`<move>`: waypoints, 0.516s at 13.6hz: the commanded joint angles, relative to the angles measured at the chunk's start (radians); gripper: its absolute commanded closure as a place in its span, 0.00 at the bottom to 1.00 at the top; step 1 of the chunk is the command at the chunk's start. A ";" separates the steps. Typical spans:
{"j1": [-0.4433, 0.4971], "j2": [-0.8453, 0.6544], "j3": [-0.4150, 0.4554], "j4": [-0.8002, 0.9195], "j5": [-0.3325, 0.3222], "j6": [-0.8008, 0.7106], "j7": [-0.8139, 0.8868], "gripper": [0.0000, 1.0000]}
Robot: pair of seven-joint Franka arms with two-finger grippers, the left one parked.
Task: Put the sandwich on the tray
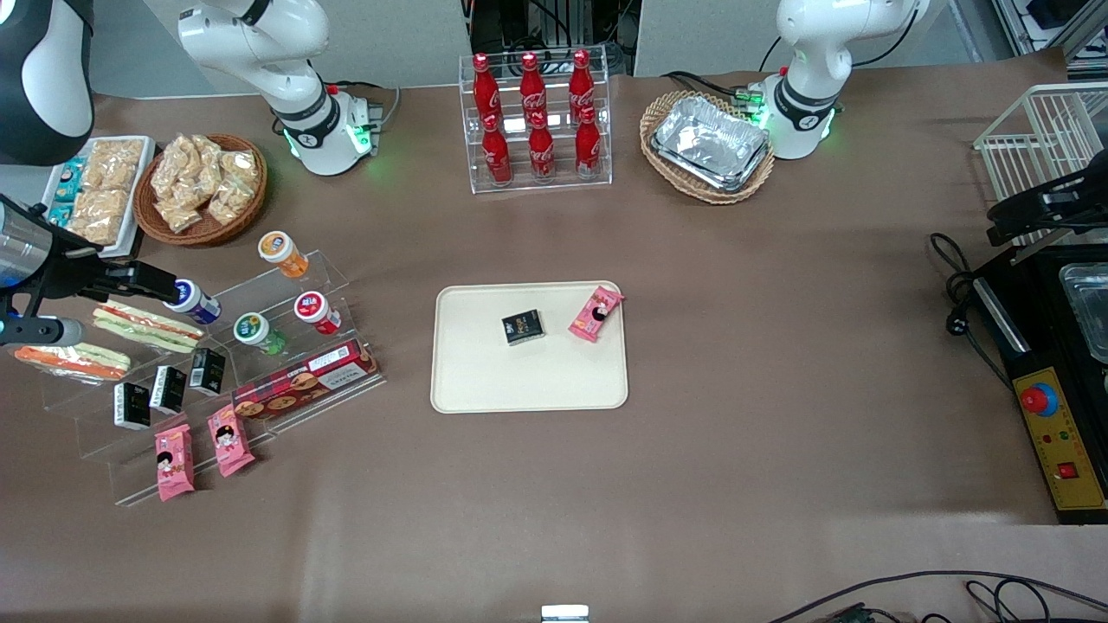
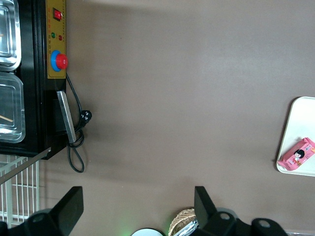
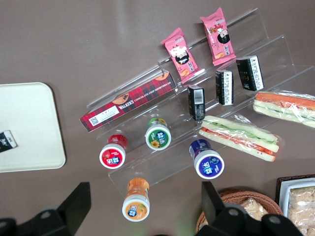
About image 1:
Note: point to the black machine with yellow panel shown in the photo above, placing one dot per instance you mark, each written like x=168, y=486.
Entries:
x=1039, y=285

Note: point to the brown wicker basket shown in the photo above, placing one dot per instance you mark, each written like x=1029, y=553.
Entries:
x=208, y=235

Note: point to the red capped candy bottle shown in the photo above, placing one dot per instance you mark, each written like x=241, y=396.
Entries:
x=318, y=312

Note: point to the clear acrylic bottle rack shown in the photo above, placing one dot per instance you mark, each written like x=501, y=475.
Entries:
x=519, y=187

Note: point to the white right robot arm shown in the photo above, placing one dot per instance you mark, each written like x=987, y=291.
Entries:
x=260, y=35

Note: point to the light wicker basket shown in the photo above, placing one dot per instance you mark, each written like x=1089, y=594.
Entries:
x=736, y=195

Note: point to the stacked aluminium foil trays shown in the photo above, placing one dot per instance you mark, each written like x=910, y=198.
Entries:
x=710, y=138

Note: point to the shiny metal pan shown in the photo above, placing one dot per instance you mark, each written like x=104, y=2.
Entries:
x=1091, y=303

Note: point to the aluminium frame profile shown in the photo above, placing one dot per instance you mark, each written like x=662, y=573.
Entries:
x=1082, y=35

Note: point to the red cola bottle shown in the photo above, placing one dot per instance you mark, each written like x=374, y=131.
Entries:
x=486, y=86
x=588, y=147
x=542, y=151
x=497, y=156
x=532, y=85
x=581, y=82

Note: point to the black equipment rack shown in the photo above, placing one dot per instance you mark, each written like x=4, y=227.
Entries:
x=502, y=22

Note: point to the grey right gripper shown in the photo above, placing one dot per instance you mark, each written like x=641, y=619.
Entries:
x=71, y=266

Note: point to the red emergency stop button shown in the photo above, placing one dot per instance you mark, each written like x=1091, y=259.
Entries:
x=1038, y=398

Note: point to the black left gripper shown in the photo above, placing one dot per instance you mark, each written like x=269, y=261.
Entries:
x=1035, y=206

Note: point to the pink snack packet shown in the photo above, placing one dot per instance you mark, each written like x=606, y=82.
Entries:
x=230, y=441
x=595, y=316
x=173, y=463

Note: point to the white rectangular serving tray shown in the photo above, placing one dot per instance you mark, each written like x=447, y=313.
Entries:
x=143, y=186

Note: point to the wrapped rice cracker pack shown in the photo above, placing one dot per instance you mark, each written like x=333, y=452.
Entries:
x=99, y=215
x=114, y=163

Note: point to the small black box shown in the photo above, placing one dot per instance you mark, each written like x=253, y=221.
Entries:
x=169, y=389
x=524, y=327
x=208, y=370
x=132, y=405

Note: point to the clear bag of snacks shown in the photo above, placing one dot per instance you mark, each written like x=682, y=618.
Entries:
x=179, y=214
x=197, y=186
x=242, y=166
x=210, y=154
x=232, y=201
x=173, y=157

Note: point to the small blue snack packet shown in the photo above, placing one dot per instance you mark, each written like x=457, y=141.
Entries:
x=59, y=215
x=71, y=182

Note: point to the red cookie box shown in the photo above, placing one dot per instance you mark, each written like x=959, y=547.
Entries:
x=303, y=381

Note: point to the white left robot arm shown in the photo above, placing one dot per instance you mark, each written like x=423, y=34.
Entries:
x=814, y=52

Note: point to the sandwich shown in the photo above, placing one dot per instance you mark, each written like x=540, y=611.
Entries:
x=78, y=361
x=145, y=326

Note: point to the cream plastic tray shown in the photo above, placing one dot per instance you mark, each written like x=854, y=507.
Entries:
x=519, y=381

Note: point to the orange capped candy bottle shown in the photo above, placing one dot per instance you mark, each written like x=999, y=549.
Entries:
x=283, y=253

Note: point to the green capped candy bottle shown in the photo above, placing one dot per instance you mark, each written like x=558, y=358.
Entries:
x=258, y=334

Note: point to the clear acrylic stepped stand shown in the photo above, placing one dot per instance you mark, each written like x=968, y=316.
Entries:
x=333, y=273

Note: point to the blue capped candy bottle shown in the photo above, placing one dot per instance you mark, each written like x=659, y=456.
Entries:
x=195, y=303

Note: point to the white grey metal fixture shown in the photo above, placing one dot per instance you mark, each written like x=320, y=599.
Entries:
x=564, y=614

